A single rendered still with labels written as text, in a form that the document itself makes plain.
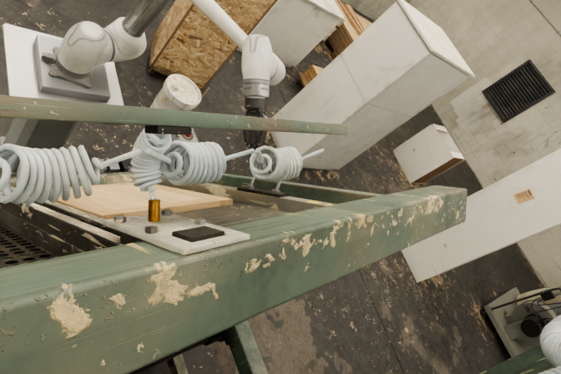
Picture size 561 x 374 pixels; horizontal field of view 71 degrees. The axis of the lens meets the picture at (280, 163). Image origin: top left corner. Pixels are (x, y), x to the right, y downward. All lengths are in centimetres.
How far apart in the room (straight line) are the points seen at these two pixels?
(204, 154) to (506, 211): 406
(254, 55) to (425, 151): 489
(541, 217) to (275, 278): 398
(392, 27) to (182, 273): 320
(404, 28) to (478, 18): 645
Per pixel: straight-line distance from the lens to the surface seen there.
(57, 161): 51
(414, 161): 611
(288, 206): 123
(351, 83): 356
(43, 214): 88
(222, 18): 153
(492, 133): 915
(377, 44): 352
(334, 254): 66
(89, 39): 195
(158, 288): 43
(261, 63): 134
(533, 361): 130
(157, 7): 190
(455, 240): 465
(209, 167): 59
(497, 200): 450
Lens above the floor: 227
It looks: 35 degrees down
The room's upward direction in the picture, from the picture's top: 51 degrees clockwise
